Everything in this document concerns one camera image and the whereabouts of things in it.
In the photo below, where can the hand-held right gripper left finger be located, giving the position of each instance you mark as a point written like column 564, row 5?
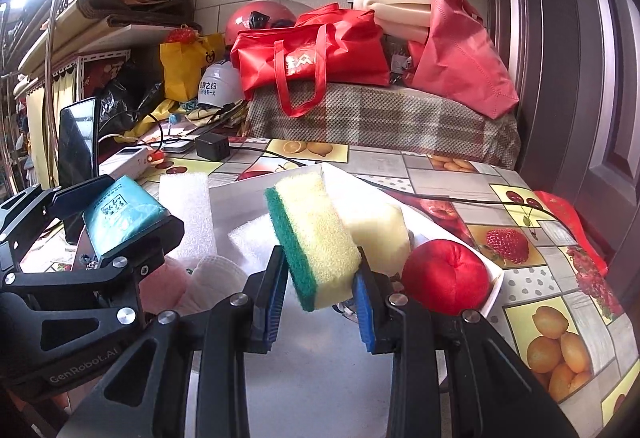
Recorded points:
column 272, row 313

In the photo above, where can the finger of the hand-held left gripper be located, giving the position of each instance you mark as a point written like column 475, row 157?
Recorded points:
column 70, row 198
column 135, row 255

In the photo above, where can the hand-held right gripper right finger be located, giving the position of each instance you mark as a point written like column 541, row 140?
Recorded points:
column 367, row 318

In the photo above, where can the teal tissue packet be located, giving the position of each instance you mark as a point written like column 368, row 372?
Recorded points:
column 125, row 218

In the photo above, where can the yellow and green sponge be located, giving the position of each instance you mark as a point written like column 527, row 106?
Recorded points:
column 312, row 243

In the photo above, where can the white cardboard box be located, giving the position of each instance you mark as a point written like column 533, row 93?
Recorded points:
column 310, row 393

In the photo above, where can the red plush fruit toy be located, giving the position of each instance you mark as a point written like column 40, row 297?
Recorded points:
column 445, row 275

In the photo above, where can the pink fluffy pouch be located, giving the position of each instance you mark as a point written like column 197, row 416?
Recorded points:
column 155, row 290

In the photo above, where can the black smartphone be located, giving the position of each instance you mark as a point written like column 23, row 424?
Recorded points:
column 77, row 153

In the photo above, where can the white foam sheet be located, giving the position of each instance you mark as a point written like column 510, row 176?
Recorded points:
column 250, row 238
column 185, row 213

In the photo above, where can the white knitted cloth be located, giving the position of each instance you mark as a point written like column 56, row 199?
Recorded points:
column 215, row 275

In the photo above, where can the white power strip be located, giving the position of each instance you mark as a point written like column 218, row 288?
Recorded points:
column 127, row 161

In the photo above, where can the yellow curtain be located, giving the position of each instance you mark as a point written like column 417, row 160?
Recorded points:
column 37, row 133

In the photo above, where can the cream sponge block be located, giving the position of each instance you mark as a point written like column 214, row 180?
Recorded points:
column 380, row 228

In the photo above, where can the white power bank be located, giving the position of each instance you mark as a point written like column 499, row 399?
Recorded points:
column 175, row 147

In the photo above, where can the black plastic bag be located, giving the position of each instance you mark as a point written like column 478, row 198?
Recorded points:
column 125, row 93

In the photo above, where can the steel tube rack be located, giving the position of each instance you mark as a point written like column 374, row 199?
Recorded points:
column 47, row 68

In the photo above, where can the black power adapter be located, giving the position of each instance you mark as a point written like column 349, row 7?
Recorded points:
column 212, row 146

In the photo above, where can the white metal shelf rack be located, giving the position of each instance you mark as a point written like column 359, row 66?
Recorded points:
column 70, row 63

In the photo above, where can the yellow crumpled cloth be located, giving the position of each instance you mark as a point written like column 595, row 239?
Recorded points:
column 220, row 116

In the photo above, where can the yellow shopping bag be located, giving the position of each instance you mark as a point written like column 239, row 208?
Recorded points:
column 182, row 68

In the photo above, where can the white helmet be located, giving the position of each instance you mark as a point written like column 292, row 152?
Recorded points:
column 217, row 86

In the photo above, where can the plaid covered box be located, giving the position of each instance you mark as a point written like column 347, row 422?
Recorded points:
column 380, row 118

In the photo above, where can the red printed gift bag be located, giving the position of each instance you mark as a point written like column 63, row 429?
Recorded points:
column 565, row 218

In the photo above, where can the red tote bag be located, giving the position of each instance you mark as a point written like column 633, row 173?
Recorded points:
column 310, row 58

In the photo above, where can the red helmet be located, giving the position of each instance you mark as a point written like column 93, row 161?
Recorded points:
column 255, row 18

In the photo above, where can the pinkish red fabric bag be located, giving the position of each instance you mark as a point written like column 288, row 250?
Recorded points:
column 460, row 53

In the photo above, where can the cream foam roll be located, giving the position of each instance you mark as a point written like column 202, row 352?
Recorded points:
column 395, row 1

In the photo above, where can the grey metal door leaf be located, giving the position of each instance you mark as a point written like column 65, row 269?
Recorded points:
column 575, row 68

